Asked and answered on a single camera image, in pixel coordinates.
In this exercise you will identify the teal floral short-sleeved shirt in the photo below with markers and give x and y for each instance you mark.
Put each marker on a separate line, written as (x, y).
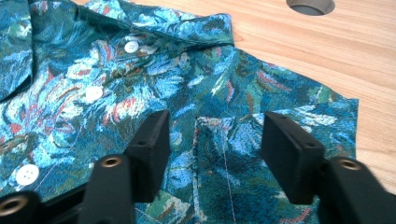
(155, 77)

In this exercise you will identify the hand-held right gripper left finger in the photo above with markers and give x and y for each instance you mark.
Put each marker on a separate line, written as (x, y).
(151, 155)

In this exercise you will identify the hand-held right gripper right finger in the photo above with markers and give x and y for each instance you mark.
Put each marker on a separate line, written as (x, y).
(292, 155)

